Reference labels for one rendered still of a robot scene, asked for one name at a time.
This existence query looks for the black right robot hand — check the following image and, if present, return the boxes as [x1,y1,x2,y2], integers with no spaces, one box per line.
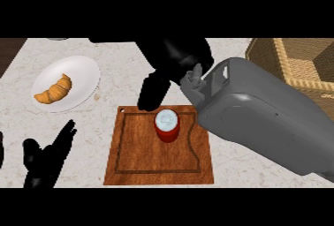
[88,37,215,112]

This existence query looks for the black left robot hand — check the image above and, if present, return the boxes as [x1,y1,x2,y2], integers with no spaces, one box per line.
[0,119,78,189]

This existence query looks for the red can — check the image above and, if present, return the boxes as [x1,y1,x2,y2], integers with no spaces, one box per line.
[153,109,181,144]

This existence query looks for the white plate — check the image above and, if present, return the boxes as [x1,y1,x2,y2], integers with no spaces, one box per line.
[29,55,102,113]

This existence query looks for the golden croissant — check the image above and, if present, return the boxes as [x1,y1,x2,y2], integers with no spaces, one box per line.
[32,73,72,105]

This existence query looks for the brown wooden cutting board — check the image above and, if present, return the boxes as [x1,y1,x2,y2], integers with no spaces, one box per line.
[103,105,215,186]

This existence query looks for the wicker basket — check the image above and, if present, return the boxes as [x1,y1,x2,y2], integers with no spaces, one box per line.
[243,37,334,121]

